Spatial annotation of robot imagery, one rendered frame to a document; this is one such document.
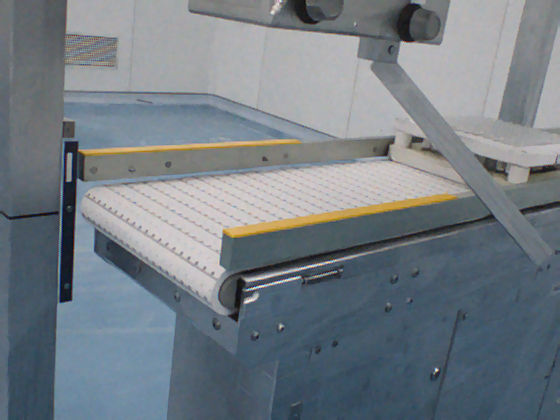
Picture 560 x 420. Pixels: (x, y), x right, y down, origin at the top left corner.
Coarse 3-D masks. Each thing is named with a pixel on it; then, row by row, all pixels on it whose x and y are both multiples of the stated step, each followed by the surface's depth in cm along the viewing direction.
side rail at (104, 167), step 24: (288, 144) 95; (312, 144) 99; (336, 144) 102; (360, 144) 106; (384, 144) 110; (96, 168) 76; (120, 168) 78; (144, 168) 80; (168, 168) 82; (192, 168) 85; (216, 168) 88
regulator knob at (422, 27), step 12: (420, 0) 57; (408, 12) 56; (420, 12) 56; (432, 12) 56; (408, 24) 56; (420, 24) 55; (432, 24) 56; (408, 36) 57; (420, 36) 56; (432, 36) 56
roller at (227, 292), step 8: (240, 272) 61; (224, 280) 59; (232, 280) 59; (240, 280) 60; (224, 288) 59; (232, 288) 59; (240, 288) 60; (224, 296) 59; (232, 296) 60; (240, 296) 60; (224, 304) 60; (232, 304) 60
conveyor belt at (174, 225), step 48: (96, 192) 75; (144, 192) 76; (192, 192) 79; (240, 192) 81; (288, 192) 84; (336, 192) 87; (384, 192) 91; (432, 192) 94; (144, 240) 67; (192, 240) 64; (384, 240) 74; (192, 288) 61
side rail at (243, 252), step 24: (528, 192) 91; (552, 192) 97; (360, 216) 67; (384, 216) 70; (408, 216) 73; (432, 216) 76; (456, 216) 80; (480, 216) 84; (240, 240) 57; (264, 240) 59; (288, 240) 61; (312, 240) 63; (336, 240) 66; (360, 240) 68; (240, 264) 58
